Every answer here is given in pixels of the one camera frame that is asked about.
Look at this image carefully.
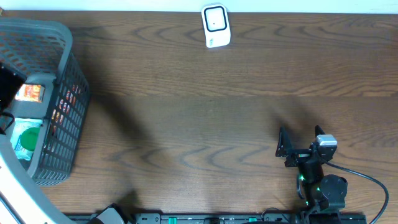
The red snack package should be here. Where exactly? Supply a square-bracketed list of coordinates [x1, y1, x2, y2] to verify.
[50, 83, 83, 137]

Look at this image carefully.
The green lid white jar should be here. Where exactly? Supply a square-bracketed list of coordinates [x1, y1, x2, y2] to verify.
[21, 127, 40, 152]

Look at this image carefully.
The orange tissue pack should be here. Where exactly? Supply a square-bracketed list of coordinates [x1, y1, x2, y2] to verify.
[15, 84, 45, 103]

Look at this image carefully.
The teal wet wipes pack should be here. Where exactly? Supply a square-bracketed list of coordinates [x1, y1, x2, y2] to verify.
[11, 118, 42, 161]

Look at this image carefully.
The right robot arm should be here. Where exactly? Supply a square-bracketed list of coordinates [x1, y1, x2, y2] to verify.
[275, 126, 348, 223]

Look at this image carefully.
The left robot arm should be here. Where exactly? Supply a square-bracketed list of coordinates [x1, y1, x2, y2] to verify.
[1, 128, 130, 224]

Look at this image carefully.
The white barcode scanner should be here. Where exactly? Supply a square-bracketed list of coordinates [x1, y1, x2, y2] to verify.
[201, 4, 231, 49]

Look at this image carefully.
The grey plastic mesh basket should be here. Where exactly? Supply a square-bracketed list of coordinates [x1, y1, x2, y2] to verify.
[1, 17, 90, 186]

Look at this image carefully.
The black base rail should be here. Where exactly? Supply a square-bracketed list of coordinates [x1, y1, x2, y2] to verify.
[127, 210, 366, 224]

